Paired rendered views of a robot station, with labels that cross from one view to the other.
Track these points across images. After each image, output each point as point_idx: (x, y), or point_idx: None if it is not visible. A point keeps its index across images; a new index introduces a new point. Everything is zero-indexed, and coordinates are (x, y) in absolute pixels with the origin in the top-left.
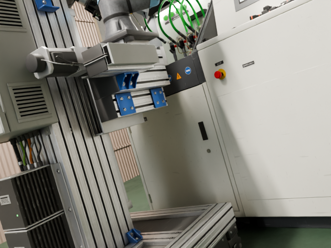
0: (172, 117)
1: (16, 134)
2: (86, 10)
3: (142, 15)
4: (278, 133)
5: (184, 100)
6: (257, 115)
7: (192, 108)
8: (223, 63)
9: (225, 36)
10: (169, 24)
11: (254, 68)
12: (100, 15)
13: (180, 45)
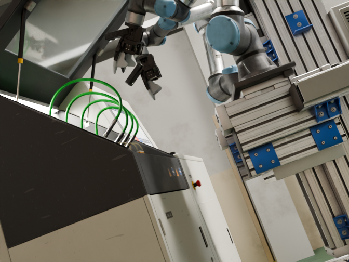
0: (186, 217)
1: None
2: (142, 32)
3: (152, 93)
4: (222, 241)
5: (186, 200)
6: (213, 225)
7: (192, 210)
8: (191, 178)
9: (186, 157)
10: None
11: (201, 189)
12: (138, 52)
13: None
